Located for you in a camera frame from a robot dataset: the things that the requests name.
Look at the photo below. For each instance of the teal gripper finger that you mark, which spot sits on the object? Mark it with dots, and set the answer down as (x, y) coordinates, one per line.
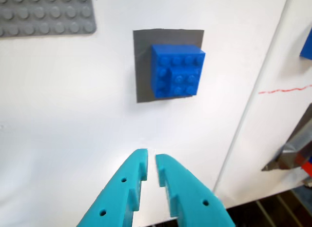
(190, 200)
(114, 195)

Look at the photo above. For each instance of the blue lego cube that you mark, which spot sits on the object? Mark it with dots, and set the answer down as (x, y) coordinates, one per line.
(309, 50)
(180, 73)

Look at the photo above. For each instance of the dark grey tape patch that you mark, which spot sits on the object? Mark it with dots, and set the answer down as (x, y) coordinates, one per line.
(141, 78)

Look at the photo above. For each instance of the red and blue lego piece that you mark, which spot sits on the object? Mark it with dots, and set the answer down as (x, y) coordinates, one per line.
(309, 166)

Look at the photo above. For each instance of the grey studded baseplate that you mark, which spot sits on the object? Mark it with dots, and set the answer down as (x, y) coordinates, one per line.
(48, 14)

